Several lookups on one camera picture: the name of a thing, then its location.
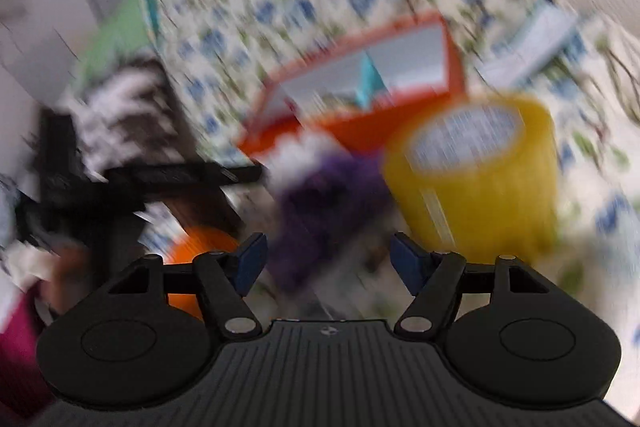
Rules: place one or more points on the orange honeycomb silicone mat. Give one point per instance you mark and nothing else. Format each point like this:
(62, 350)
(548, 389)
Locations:
(200, 241)

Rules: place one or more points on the purple plush cloth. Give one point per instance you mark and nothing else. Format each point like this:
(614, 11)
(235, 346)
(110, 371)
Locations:
(319, 215)

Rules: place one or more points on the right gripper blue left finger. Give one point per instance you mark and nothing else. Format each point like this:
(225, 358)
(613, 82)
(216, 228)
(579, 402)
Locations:
(252, 257)

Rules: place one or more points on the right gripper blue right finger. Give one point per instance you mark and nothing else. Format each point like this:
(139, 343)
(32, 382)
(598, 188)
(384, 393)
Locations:
(407, 258)

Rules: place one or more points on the yellow tape roll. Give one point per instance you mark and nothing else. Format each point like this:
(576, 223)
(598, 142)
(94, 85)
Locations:
(479, 178)

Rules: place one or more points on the brown white striped fuzzy pillow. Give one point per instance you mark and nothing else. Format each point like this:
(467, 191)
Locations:
(129, 115)

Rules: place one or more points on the green cushion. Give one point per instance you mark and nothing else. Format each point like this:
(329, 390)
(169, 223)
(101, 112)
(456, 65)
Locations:
(123, 36)

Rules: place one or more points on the teal small pouch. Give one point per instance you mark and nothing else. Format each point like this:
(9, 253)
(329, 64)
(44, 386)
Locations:
(370, 84)

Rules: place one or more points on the white teal face mask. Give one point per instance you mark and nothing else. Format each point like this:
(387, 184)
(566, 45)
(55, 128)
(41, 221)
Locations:
(545, 33)

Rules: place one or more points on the orange cardboard box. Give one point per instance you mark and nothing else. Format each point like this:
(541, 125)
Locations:
(419, 64)

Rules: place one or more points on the white plush toy pink nose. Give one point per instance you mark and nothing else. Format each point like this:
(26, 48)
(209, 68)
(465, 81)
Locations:
(297, 154)

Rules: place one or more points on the person's hand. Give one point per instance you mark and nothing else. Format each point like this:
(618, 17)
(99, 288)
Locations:
(70, 279)

